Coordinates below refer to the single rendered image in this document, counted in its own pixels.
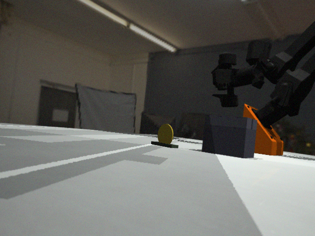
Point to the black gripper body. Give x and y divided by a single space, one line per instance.
226 60

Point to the gold coin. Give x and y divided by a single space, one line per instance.
165 134

